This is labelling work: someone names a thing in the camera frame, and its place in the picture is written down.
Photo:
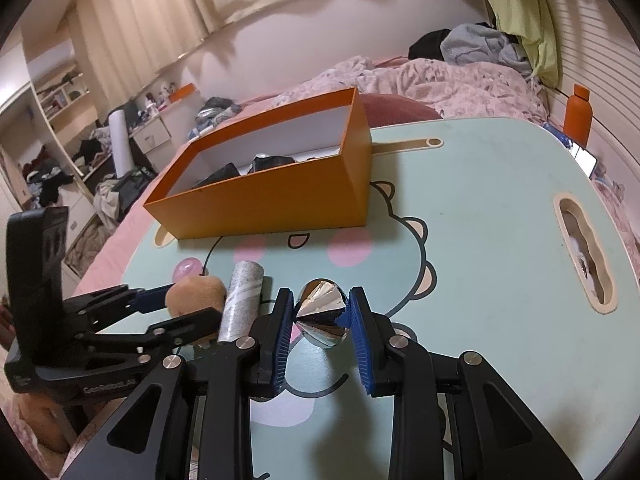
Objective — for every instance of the pink heart jelly toy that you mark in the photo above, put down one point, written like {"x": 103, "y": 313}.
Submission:
{"x": 187, "y": 268}

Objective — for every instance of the brown burger plush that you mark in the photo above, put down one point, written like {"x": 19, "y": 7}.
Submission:
{"x": 195, "y": 293}

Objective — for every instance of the orange cardboard box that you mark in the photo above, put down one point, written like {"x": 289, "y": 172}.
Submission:
{"x": 327, "y": 187}

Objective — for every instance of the grey glitter paper roll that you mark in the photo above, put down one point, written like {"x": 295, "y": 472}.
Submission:
{"x": 243, "y": 301}

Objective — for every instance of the grey clothes heap on bed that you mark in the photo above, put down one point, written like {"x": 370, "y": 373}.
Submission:
{"x": 215, "y": 111}

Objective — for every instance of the white paper roll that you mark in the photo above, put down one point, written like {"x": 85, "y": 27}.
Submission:
{"x": 121, "y": 151}

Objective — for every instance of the silver foil cone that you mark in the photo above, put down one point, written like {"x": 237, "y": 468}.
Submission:
{"x": 320, "y": 313}

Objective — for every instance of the black clothing on bed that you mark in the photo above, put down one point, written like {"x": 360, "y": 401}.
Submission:
{"x": 428, "y": 46}

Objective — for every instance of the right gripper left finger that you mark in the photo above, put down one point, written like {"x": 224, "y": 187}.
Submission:
{"x": 195, "y": 413}

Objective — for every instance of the beige curtain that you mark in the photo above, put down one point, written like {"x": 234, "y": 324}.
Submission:
{"x": 123, "y": 45}

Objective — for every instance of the black lace bonnet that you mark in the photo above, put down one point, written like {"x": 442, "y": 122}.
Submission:
{"x": 259, "y": 163}

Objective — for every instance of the white bedside drawer cabinet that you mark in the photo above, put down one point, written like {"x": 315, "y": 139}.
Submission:
{"x": 153, "y": 136}

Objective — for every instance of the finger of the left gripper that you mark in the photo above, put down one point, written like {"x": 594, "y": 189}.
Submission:
{"x": 89, "y": 313}
{"x": 176, "y": 332}

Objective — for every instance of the maroon cushion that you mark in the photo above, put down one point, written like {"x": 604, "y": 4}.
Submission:
{"x": 383, "y": 110}

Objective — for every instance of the orange water bottle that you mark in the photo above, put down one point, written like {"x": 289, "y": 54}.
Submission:
{"x": 578, "y": 116}

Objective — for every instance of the grey clothing pile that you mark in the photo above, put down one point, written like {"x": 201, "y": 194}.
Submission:
{"x": 477, "y": 43}

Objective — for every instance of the pink floral blanket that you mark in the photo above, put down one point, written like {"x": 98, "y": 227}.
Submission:
{"x": 475, "y": 90}

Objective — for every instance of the blue smartphone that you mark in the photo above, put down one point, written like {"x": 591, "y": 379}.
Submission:
{"x": 583, "y": 157}

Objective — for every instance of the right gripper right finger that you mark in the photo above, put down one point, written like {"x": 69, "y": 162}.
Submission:
{"x": 461, "y": 405}

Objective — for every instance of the green hanging cloth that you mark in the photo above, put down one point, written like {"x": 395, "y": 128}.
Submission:
{"x": 531, "y": 22}

